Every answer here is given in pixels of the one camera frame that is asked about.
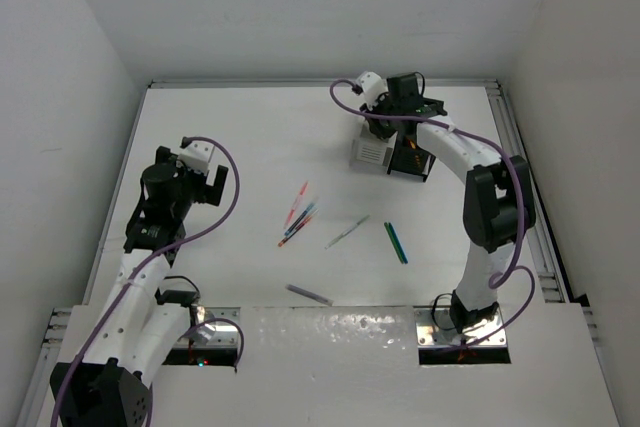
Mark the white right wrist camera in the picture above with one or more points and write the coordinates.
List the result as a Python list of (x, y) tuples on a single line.
[(372, 86)]

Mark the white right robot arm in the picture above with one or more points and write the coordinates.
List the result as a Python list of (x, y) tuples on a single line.
[(498, 201)]

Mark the light blue pencil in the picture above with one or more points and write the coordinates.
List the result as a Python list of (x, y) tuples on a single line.
[(400, 244)]

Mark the green pencil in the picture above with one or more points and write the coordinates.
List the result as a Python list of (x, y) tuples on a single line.
[(394, 242)]

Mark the white green pen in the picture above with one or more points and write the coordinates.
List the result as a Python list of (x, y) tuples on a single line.
[(346, 232)]

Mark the white slotted container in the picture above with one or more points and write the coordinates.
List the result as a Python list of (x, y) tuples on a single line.
[(367, 150)]

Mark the red clear pen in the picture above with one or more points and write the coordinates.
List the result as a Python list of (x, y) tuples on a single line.
[(298, 199)]

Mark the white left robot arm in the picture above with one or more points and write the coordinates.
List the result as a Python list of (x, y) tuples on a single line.
[(109, 381)]

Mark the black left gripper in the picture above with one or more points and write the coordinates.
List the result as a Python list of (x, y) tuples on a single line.
[(204, 190)]

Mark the dark blue red pen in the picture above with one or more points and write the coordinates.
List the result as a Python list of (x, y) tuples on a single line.
[(299, 227)]

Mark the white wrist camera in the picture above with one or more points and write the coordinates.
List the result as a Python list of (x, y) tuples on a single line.
[(196, 156), (372, 86)]

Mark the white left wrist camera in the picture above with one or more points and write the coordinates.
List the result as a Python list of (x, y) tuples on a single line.
[(196, 156)]

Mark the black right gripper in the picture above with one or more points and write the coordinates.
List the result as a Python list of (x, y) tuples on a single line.
[(382, 100)]

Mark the orange tipped red pen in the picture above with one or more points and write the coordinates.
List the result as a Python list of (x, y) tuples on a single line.
[(295, 232)]

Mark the black slotted container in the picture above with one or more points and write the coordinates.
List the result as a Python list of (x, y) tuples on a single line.
[(407, 157)]

